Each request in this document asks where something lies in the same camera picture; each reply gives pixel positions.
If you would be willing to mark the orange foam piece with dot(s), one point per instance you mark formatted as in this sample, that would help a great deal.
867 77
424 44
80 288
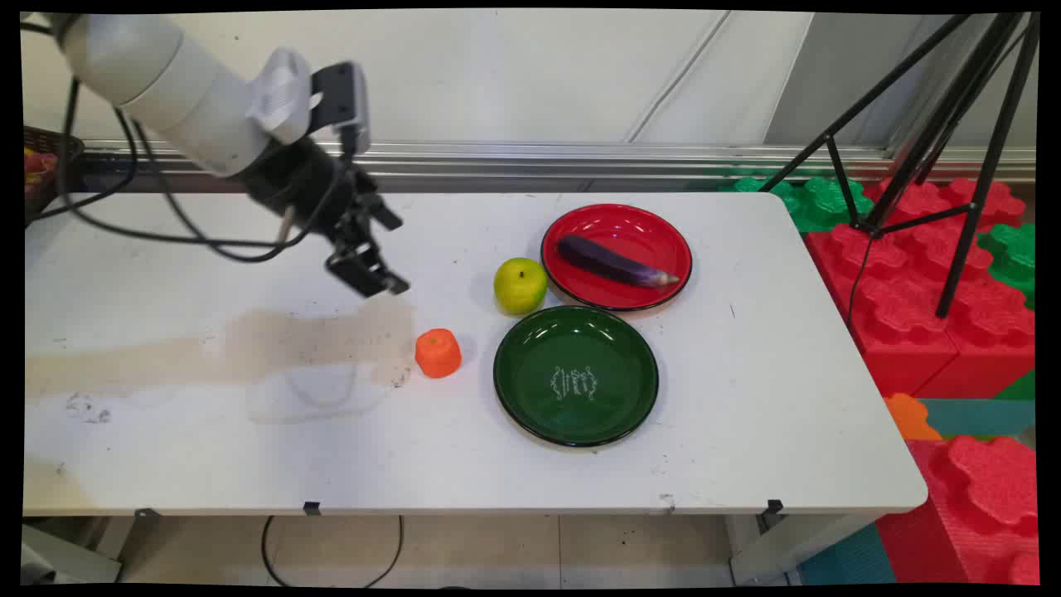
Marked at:
910 416

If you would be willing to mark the dark woven basket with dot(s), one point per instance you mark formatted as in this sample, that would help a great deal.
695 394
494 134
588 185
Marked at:
62 149

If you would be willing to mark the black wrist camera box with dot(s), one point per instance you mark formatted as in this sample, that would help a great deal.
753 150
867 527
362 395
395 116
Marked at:
341 99

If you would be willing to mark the large red foam block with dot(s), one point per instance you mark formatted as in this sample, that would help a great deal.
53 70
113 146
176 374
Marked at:
903 307

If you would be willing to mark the toy fruits in basket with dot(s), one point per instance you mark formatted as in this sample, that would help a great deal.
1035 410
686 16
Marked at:
37 170

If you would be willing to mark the purple toy eggplant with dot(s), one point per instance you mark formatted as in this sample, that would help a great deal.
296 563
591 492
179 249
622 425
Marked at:
613 261

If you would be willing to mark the metal wall rail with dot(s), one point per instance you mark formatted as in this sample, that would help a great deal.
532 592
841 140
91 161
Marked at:
514 157

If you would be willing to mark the grey table edge clip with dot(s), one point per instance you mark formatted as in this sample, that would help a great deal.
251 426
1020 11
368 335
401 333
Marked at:
147 514

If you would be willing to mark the white table leg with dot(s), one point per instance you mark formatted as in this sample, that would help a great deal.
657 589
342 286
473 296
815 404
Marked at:
796 547

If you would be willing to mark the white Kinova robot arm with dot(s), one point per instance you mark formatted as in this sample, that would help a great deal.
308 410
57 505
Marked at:
157 79

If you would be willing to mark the green round plate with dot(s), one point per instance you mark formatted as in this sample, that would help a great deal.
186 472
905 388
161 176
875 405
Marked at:
547 356

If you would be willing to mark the red round plate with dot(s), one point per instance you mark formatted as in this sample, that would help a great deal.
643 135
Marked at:
638 228

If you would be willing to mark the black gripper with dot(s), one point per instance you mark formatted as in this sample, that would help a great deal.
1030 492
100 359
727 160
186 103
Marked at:
302 182

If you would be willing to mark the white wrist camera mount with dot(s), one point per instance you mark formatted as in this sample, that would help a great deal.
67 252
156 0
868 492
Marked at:
282 91

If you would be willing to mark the green toy apple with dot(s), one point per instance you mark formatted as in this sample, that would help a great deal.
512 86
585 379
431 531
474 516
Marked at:
520 286

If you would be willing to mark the flat red foam block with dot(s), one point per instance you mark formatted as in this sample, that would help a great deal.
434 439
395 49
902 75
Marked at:
928 199

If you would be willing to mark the black tripod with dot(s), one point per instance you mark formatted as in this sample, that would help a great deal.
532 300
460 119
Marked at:
953 108

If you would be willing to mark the orange toy fruit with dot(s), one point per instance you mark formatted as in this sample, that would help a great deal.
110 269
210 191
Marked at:
438 352

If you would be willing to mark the teal foam mat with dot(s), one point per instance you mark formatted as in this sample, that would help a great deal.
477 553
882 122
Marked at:
982 416

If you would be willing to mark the grey table leg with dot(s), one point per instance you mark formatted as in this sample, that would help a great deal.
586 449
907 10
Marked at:
66 560

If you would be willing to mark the green foam block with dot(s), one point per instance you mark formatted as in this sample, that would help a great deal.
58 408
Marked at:
816 199
1015 253

